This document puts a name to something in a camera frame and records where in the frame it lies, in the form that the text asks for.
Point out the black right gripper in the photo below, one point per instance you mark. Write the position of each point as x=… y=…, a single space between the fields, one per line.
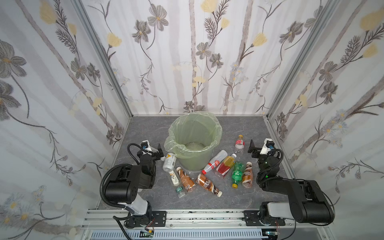
x=256 y=151

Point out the red yellow juice bottle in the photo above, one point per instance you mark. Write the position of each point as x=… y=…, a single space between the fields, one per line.
x=225 y=166

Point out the brown milk-tea bottle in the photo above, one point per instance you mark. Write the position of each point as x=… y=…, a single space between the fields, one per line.
x=247 y=179

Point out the brown tea bottle left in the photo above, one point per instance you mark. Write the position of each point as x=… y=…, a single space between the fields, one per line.
x=187 y=182

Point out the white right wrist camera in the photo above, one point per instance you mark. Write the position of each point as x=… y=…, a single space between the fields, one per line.
x=268 y=146

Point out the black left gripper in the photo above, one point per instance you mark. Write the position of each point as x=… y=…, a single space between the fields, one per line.
x=155 y=153

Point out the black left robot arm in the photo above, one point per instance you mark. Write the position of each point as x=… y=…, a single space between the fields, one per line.
x=120 y=185

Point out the green mesh waste bin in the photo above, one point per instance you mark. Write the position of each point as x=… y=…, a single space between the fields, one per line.
x=194 y=150

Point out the green soda bottle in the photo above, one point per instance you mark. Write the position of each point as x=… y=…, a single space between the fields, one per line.
x=237 y=174

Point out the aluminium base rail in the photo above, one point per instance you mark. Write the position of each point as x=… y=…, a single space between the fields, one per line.
x=100 y=225

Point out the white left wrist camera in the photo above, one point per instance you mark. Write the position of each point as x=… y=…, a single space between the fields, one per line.
x=145 y=145

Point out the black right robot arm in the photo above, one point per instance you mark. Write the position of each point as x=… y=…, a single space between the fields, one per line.
x=307 y=203

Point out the brown coffee bottle centre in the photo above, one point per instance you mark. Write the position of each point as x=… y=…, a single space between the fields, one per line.
x=208 y=185

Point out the white bottle yellow arrow label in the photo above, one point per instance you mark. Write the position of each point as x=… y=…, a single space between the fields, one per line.
x=169 y=162

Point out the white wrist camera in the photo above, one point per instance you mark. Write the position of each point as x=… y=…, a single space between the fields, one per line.
x=268 y=146
x=145 y=145

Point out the small green-label clear bottle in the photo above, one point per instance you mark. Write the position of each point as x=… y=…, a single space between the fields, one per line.
x=180 y=191

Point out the white bottle red label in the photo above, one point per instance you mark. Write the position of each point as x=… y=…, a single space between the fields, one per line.
x=215 y=161

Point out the green plastic bin liner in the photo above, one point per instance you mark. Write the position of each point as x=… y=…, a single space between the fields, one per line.
x=192 y=135

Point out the white slotted cable duct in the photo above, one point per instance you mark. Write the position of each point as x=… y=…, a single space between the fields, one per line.
x=222 y=234

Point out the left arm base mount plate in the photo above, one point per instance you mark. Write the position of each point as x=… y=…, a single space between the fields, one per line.
x=150 y=219

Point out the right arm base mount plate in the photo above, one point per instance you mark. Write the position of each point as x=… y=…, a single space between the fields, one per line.
x=253 y=218

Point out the small clear cream-label bottle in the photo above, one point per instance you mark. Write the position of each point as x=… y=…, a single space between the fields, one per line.
x=174 y=178

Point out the clear bottle red label yellow cap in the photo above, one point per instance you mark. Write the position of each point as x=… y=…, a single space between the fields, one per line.
x=240 y=144

